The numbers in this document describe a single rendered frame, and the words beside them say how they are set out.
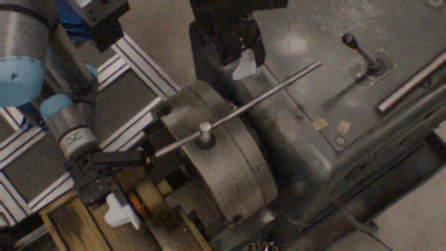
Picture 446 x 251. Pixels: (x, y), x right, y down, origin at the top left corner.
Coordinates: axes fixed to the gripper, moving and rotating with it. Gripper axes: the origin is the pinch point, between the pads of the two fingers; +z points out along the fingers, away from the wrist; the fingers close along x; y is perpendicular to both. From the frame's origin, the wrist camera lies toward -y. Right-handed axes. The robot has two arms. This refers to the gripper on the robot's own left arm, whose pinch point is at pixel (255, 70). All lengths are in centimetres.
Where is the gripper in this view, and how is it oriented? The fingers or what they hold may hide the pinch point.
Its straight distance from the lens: 93.6
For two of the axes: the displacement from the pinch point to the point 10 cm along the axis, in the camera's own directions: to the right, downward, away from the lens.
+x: 5.3, 5.9, -6.2
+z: 2.2, 6.0, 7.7
